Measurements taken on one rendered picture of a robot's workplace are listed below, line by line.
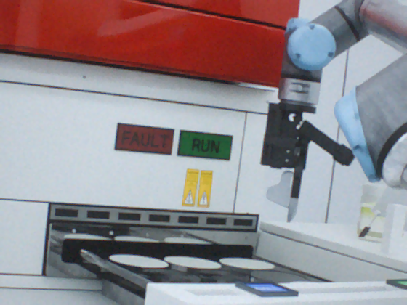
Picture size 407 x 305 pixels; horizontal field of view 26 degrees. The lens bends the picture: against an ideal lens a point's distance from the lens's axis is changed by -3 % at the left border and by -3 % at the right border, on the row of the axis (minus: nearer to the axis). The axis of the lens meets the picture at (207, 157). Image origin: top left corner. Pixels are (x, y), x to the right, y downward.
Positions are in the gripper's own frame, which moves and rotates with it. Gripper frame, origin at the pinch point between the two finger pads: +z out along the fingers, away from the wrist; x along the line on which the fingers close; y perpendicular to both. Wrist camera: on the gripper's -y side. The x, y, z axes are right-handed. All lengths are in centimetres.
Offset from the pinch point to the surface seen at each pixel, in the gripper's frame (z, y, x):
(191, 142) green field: -10.4, 20.4, -2.9
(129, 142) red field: -9.3, 30.5, 5.3
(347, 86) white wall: -33, -18, -225
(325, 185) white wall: 10, -14, -221
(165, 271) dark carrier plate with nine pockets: 9.7, 19.2, 20.2
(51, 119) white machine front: -11.9, 42.8, 14.7
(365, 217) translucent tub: -1.1, -13.6, -4.1
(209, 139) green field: -11.3, 17.4, -5.3
